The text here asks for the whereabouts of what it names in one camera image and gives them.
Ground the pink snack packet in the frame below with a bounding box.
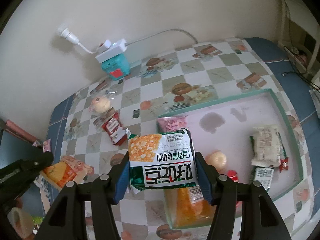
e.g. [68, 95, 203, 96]
[157, 116, 188, 133]

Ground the round cracker clear packet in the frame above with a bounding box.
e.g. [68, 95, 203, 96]
[278, 132, 289, 172]

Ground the tape roll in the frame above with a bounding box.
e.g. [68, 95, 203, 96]
[8, 207, 34, 239]

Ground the round white bun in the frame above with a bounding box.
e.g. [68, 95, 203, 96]
[205, 151, 227, 173]

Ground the white green-edged packet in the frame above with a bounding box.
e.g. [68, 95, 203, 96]
[250, 125, 283, 168]

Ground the small red candy packet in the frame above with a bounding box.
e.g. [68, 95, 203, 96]
[227, 170, 239, 183]

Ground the white plug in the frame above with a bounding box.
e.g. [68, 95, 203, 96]
[57, 27, 97, 54]

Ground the white power cable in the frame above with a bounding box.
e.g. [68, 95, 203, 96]
[126, 28, 200, 47]

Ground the teal toy box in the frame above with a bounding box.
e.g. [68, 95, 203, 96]
[101, 53, 130, 81]

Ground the checkered tablecloth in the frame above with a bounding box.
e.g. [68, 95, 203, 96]
[47, 37, 319, 239]

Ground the red milk biscuit packet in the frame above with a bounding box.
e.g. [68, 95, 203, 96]
[101, 112, 127, 146]

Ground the orange cake packet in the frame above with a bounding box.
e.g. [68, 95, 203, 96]
[40, 155, 94, 191]

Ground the white power strip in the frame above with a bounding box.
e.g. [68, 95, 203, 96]
[95, 38, 127, 63]

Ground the yellow transparent snack packet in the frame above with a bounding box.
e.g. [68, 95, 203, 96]
[164, 186, 216, 229]

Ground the green white biscuit packet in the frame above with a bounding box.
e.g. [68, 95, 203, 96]
[252, 166, 274, 192]

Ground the green white cracker packet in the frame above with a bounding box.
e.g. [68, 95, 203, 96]
[128, 128, 197, 194]

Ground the pink wrapper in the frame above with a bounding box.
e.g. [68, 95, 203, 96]
[33, 139, 51, 153]

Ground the white teal-rimmed tray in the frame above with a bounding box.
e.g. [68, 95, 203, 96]
[157, 88, 304, 229]

